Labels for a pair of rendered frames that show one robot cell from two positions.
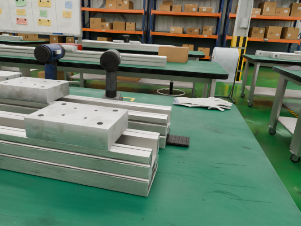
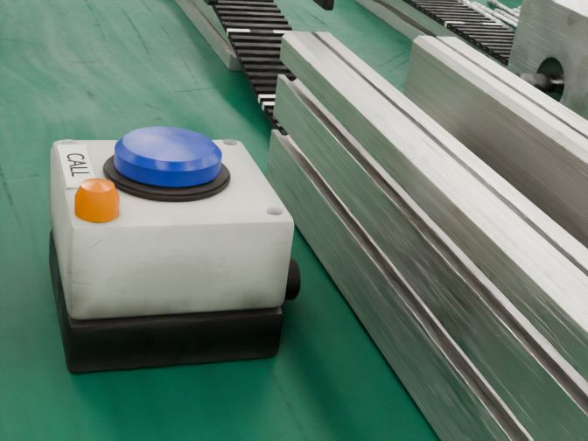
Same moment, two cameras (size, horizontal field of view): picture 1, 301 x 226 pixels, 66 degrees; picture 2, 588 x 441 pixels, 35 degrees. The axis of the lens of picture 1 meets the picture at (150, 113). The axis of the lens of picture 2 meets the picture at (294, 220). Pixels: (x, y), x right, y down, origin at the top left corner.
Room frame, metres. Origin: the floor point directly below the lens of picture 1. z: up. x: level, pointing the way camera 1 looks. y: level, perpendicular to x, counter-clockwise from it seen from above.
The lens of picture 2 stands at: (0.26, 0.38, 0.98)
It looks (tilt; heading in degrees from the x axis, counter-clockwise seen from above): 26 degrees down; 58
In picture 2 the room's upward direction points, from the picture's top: 8 degrees clockwise
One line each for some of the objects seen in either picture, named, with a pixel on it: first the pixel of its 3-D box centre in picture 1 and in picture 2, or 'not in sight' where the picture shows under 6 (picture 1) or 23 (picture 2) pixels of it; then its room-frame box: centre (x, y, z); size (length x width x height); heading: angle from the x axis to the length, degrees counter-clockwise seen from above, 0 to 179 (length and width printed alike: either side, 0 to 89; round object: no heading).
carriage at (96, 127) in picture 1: (80, 128); not in sight; (0.42, 0.14, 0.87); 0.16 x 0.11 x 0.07; 79
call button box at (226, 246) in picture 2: not in sight; (184, 241); (0.40, 0.68, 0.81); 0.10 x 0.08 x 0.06; 169
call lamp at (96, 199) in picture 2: not in sight; (97, 196); (0.36, 0.66, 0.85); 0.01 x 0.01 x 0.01
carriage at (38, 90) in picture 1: (34, 93); not in sight; (0.65, 0.34, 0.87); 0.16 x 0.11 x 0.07; 79
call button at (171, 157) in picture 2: not in sight; (167, 165); (0.39, 0.68, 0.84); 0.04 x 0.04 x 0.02
